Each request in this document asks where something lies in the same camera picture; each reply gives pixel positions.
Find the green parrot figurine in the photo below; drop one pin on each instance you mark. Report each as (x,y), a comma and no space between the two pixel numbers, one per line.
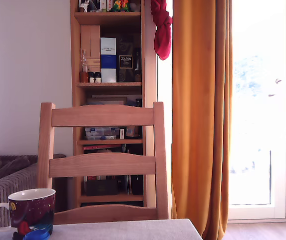
(116,6)

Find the small black-lidded jar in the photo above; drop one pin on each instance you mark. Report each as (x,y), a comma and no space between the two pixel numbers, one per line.
(97,78)
(91,78)

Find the dark storage box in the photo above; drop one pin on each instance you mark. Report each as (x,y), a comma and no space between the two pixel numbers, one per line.
(102,188)

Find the dark shiny container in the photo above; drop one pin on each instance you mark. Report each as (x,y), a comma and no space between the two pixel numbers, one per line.
(132,132)

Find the clear plastic storage box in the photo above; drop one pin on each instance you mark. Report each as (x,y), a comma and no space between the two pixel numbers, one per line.
(100,133)

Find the wooden ladder-back chair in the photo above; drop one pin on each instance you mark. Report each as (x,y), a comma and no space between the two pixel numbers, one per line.
(102,115)

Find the pale wooden box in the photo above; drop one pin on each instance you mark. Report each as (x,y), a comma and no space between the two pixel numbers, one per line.
(90,40)

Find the dark red printed coffee cup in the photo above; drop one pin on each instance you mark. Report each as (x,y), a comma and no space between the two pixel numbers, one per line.
(33,208)

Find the clear glass bottle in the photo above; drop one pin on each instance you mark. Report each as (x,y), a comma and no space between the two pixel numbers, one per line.
(84,62)

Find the red knotted cloth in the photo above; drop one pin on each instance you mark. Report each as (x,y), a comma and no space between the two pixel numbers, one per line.
(162,37)

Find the amber glass jar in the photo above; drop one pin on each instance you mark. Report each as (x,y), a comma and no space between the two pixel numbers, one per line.
(84,77)

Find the black bottle carton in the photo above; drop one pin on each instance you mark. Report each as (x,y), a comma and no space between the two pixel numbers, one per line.
(125,62)

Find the small white packet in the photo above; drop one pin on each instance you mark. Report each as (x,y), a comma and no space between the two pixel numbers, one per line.
(122,133)

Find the grey knit tablecloth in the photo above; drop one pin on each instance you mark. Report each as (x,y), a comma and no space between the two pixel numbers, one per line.
(122,230)

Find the grey ribbed sofa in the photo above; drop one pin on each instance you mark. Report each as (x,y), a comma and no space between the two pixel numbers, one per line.
(10,183)

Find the tall wooden bookshelf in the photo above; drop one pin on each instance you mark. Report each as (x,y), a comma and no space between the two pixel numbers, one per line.
(107,16)

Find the white and blue carton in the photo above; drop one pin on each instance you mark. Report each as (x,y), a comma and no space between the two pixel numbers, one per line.
(108,62)

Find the orange curtain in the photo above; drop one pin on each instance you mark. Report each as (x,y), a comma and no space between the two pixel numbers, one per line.
(197,100)

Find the dark glass bottle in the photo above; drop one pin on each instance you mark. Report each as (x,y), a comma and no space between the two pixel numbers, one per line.
(137,65)

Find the blue coffee capsule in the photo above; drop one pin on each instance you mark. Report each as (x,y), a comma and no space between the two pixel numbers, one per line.
(36,235)

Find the orange parrot figurine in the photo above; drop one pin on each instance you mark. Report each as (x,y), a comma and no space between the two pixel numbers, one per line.
(125,5)

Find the red book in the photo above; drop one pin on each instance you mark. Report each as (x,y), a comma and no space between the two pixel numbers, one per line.
(100,147)

